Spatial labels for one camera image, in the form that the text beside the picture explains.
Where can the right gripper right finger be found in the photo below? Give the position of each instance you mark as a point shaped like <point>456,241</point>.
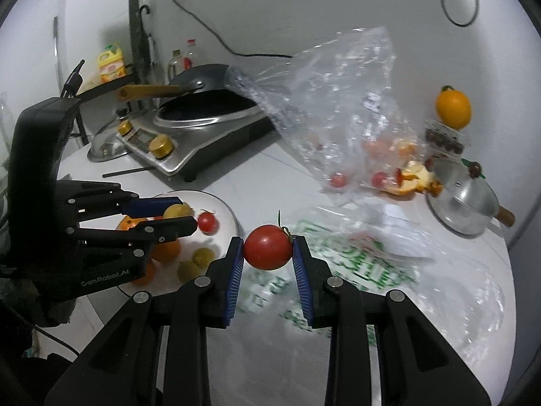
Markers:
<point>329,301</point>

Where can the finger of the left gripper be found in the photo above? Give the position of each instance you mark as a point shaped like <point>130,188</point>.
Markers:
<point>103,249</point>
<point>88,200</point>

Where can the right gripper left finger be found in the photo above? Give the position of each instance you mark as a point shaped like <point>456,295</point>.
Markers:
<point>208,301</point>

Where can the mandarin orange three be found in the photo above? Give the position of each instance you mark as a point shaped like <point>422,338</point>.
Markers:
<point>128,222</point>

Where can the mandarin orange two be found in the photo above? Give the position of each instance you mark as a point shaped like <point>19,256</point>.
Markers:
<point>148,276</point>

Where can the mandarin orange one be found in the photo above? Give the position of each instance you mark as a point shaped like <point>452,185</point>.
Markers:
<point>167,252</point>

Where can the yellow longan fruit one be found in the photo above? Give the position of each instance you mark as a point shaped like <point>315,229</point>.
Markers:
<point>187,270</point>

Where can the yellow longan fruit two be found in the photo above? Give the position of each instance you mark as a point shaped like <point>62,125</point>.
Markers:
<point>202,257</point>

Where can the red cherry tomato three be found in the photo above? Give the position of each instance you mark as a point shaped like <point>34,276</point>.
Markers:
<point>268,247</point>

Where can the red cherry tomato one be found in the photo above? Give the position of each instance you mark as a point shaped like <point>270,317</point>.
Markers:
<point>207,223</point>

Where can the black chopstick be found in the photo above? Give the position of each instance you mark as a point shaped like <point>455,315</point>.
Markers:
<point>127,172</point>

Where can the white round plate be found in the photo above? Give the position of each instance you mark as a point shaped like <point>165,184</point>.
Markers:
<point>165,280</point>

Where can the steel pot lid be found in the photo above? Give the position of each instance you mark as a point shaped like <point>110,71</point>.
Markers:
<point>105,145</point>

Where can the flat printed plastic bag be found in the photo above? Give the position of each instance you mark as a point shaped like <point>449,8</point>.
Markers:
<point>377,249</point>

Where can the black metal rack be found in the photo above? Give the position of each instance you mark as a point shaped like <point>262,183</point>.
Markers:
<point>80,135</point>

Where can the steel induction cooker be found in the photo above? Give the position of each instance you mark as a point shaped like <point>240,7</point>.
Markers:
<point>189,133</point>

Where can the tomato in clear bag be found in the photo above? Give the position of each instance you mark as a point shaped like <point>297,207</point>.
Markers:
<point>338,180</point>

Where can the yellow oil jug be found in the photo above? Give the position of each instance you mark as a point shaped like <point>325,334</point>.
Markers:
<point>111,64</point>

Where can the orange peel pile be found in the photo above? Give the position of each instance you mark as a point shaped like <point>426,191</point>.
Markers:
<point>415,178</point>

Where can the dark sauce bottle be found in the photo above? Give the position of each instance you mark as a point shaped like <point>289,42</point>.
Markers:
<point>175,65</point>

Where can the small steel lidded pot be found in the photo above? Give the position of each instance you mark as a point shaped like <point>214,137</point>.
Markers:
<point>466,206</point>

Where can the red cap bottle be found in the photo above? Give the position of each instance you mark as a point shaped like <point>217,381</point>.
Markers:
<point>191,55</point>

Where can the yellow green sponge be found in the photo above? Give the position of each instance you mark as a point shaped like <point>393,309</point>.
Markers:
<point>474,169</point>

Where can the clear box of chestnuts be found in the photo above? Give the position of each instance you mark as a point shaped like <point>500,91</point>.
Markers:
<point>445,139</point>

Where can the clear crumpled plastic bag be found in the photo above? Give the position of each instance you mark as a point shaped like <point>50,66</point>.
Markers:
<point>334,105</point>

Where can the large orange on box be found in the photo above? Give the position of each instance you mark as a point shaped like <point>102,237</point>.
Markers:
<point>453,108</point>

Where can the black wok wooden handle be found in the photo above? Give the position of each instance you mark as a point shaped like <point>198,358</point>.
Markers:
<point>208,77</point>

